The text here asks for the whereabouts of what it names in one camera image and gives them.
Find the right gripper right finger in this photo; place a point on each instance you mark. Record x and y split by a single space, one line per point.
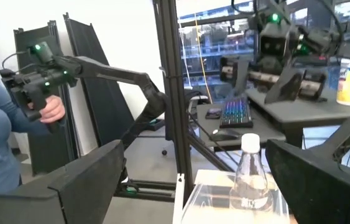
324 193

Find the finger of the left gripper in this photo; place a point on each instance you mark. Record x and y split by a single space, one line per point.
242 74
286 84

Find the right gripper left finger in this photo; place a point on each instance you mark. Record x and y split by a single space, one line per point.
53 205

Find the pale blue round object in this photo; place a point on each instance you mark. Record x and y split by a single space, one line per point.
250 180

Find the clear plastic container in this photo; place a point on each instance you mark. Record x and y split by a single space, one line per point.
212 202

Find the black desk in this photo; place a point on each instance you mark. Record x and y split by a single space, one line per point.
317 112

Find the backlit black keyboard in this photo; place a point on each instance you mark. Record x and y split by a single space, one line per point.
236 112

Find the black keyboard shelf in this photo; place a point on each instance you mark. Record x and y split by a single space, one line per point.
265 132

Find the black computer mouse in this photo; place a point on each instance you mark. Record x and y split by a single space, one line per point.
226 134

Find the person's hand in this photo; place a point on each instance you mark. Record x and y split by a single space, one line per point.
52 110

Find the black leaning panel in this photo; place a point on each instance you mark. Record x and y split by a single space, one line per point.
100 93
44 93

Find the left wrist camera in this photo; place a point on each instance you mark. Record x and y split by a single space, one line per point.
272 45

